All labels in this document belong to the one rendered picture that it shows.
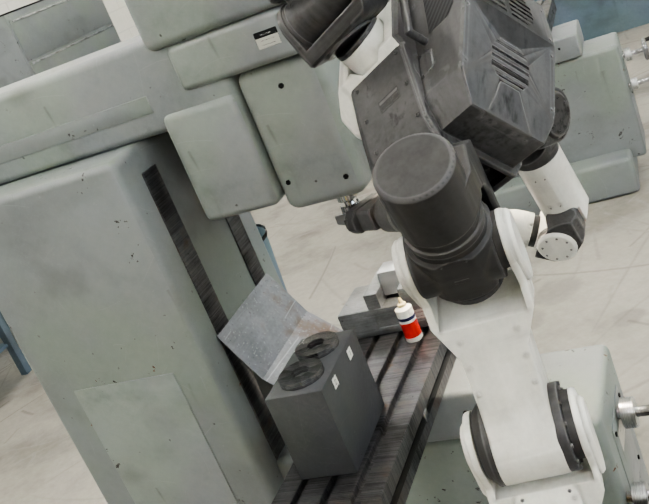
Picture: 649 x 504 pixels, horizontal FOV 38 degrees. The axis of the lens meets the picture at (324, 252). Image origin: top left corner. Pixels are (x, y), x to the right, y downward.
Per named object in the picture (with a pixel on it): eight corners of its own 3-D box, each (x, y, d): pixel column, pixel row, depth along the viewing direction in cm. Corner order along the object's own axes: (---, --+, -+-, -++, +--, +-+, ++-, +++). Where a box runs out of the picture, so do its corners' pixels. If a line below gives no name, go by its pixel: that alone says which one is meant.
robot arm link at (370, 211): (374, 182, 208) (413, 178, 199) (388, 220, 211) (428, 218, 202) (337, 207, 201) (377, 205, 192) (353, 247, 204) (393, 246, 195)
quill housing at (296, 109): (392, 159, 211) (341, 24, 200) (367, 194, 193) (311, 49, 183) (318, 179, 219) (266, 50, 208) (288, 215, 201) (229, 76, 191)
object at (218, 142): (316, 164, 220) (274, 60, 211) (280, 205, 199) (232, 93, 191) (248, 183, 228) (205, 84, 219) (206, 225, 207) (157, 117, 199)
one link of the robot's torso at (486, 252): (498, 244, 124) (484, 177, 131) (403, 271, 128) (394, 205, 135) (521, 292, 134) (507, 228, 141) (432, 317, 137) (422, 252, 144)
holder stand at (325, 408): (385, 404, 191) (351, 322, 185) (358, 473, 173) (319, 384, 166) (333, 413, 196) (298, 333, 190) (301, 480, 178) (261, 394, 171)
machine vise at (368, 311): (495, 285, 223) (481, 245, 219) (484, 316, 210) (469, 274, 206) (364, 310, 238) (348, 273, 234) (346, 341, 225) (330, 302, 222)
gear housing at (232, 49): (358, 17, 200) (341, -28, 197) (323, 46, 180) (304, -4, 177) (228, 62, 215) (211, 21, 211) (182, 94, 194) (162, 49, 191)
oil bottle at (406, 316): (425, 332, 214) (409, 291, 210) (421, 341, 211) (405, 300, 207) (408, 335, 216) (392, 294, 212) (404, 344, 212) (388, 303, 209)
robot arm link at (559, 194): (606, 207, 187) (561, 126, 175) (602, 253, 179) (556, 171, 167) (551, 221, 193) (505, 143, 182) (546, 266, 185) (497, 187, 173)
